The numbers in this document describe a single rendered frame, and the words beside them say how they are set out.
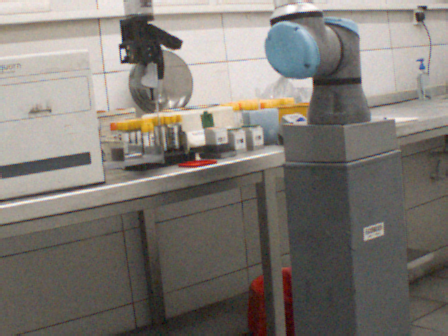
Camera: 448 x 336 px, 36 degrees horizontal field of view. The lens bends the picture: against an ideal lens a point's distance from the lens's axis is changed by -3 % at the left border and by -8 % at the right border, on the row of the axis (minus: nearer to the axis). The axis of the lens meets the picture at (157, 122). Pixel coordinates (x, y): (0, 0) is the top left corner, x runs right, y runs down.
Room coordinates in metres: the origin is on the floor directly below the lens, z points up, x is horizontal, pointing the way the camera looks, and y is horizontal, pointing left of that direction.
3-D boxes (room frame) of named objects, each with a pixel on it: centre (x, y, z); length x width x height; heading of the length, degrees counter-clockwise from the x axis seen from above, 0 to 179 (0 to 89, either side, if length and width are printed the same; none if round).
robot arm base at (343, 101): (1.58, -0.41, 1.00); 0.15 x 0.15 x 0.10
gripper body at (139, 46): (1.82, 0.02, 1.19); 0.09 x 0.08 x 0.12; 125
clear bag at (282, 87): (2.63, -0.45, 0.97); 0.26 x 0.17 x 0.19; 138
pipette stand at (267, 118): (2.04, -0.29, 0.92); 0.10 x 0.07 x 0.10; 116
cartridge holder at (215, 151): (1.87, -0.14, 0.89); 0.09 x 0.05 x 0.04; 35
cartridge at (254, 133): (1.95, -0.25, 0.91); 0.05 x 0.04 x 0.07; 34
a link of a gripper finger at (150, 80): (1.81, 0.01, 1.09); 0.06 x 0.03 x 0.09; 125
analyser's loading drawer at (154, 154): (1.66, 0.10, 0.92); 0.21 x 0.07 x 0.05; 124
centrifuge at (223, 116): (2.20, -0.10, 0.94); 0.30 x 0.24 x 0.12; 25
